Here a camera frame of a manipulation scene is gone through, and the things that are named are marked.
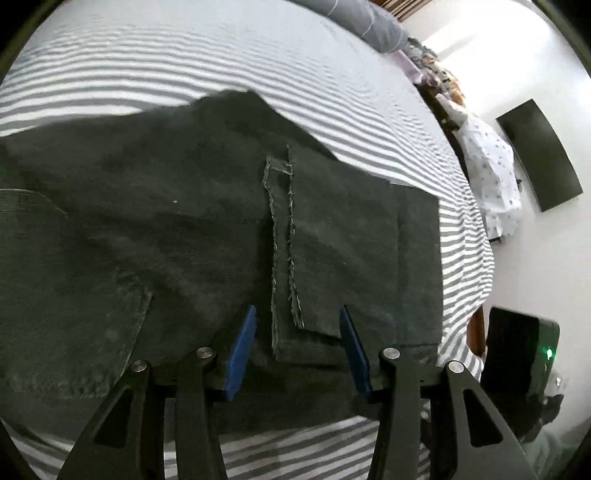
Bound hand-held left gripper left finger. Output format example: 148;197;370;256
58;305;257;480

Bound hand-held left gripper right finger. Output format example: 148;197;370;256
339;307;539;480

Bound dark grey denim pants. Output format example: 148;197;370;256
0;90;444;441

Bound white dotted cloth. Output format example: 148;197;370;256
445;99;525;241

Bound floral print blanket pile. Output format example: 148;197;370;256
406;37;467;107

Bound light purple cloth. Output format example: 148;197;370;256
392;48;439;86

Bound grey white striped bed sheet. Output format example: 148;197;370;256
0;0;495;480

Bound grey checked rolled duvet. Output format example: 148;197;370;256
295;0;409;55

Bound black wall television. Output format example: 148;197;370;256
496;98;584;213

